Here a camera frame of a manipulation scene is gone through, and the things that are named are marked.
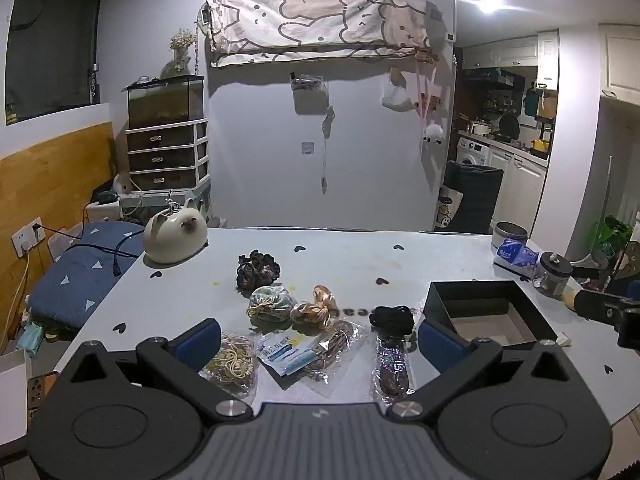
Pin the white washing machine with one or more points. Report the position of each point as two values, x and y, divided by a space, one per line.
472 152

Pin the black scrunchie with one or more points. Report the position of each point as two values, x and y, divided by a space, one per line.
392 317

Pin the clear bag with dark clip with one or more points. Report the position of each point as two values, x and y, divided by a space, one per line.
392 366

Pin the white cat-shaped ceramic pot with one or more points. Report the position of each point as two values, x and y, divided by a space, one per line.
175 235

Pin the clear adhesive wall hook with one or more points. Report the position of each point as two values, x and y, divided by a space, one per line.
307 147

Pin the blue and white packet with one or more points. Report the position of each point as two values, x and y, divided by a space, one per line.
287 355

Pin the blue patterned bedding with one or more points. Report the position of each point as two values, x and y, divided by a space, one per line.
85 272

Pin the clear wall pouch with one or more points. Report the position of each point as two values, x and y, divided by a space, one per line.
307 85

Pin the white paper bag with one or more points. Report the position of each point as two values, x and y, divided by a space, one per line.
14 385

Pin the green plastic bag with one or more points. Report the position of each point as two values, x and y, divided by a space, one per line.
611 235

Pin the small yellow ball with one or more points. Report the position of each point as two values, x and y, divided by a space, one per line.
570 296

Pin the blue tissue pack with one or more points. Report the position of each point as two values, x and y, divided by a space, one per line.
517 255

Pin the glass fish tank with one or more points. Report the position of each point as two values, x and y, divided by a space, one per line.
165 102

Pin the pink hanging ribbons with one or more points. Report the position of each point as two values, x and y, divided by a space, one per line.
425 95

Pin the white wall outlet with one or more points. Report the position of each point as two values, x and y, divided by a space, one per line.
27 235

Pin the dried flower bouquet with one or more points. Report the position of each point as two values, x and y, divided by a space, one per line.
181 50

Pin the cartoon printed cloth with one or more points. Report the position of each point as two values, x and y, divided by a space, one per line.
320 22

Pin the small white paper piece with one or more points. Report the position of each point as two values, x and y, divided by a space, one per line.
562 340

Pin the black cardboard box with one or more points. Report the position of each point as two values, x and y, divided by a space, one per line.
487 327

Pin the teal tissue box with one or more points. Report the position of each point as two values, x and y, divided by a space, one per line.
30 337

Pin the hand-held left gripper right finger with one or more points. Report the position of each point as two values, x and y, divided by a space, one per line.
433 347

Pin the glass jar with lid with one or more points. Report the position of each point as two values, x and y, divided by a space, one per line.
551 276

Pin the cartoon tote bag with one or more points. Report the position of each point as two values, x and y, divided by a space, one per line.
446 210

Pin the grey round tin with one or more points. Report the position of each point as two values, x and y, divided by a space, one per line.
509 234

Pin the white hanging plastic bag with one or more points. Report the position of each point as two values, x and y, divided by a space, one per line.
397 95

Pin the black laundry hamper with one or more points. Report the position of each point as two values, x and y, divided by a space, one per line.
475 197

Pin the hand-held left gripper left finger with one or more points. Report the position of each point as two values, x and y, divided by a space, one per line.
199 346

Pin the white plush sheep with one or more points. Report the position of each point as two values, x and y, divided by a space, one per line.
432 132

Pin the white drawer cabinet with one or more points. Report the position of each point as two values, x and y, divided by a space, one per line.
166 152

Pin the dark crochet scrunchie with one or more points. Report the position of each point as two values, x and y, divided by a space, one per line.
257 270

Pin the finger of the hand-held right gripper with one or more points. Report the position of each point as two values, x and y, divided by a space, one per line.
607 309

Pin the dark window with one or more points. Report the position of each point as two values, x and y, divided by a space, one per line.
50 45

